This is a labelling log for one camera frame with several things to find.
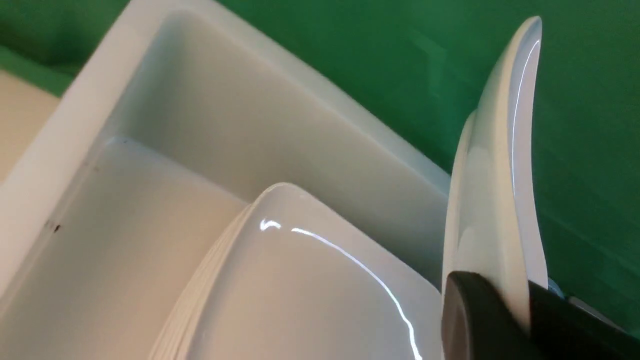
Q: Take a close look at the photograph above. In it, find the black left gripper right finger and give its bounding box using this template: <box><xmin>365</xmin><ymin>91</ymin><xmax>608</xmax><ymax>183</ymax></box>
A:
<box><xmin>528</xmin><ymin>281</ymin><xmax>640</xmax><ymax>360</ymax></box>

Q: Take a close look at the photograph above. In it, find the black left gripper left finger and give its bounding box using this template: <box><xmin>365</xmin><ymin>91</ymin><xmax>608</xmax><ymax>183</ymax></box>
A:
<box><xmin>441</xmin><ymin>271</ymin><xmax>545</xmax><ymax>360</ymax></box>

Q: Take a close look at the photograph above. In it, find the large white rice plate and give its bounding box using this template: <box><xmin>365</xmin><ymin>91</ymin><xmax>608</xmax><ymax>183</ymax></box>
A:
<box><xmin>442</xmin><ymin>16</ymin><xmax>548</xmax><ymax>333</ymax></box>

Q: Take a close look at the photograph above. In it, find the stack of white square plates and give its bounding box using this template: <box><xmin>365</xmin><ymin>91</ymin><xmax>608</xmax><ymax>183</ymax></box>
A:
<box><xmin>147</xmin><ymin>183</ymin><xmax>442</xmax><ymax>360</ymax></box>

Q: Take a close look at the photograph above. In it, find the green backdrop cloth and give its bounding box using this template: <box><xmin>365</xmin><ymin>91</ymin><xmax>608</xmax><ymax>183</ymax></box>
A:
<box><xmin>0</xmin><ymin>0</ymin><xmax>640</xmax><ymax>341</ymax></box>

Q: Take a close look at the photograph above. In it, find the large white plastic tub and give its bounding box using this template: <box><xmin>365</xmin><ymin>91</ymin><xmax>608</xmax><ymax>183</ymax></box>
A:
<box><xmin>1</xmin><ymin>0</ymin><xmax>450</xmax><ymax>360</ymax></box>

